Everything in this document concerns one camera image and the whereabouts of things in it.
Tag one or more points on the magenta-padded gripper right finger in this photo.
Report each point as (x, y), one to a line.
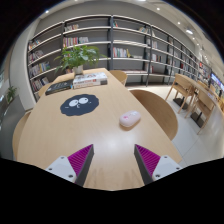
(166, 166)

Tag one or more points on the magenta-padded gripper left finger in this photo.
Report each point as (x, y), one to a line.
(60, 166)

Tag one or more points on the pink computer mouse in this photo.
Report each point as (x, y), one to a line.
(130, 118)

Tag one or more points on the dark cartoon-face mouse pad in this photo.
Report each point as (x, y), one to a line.
(79, 105)

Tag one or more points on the black book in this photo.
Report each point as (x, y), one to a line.
(58, 87)

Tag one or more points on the thick white-spined book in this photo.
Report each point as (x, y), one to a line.
(91, 84)

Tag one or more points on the small green plant on ledge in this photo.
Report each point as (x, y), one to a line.
(11, 93)

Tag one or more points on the white illustrated-cover book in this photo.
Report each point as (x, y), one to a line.
(89, 77)

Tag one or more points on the green potted plant white pot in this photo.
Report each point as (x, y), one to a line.
(77, 57)

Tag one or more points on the grey shelf unit with books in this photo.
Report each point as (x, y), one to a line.
(130, 36)

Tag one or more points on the group of ceiling lights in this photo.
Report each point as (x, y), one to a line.
(189, 31)

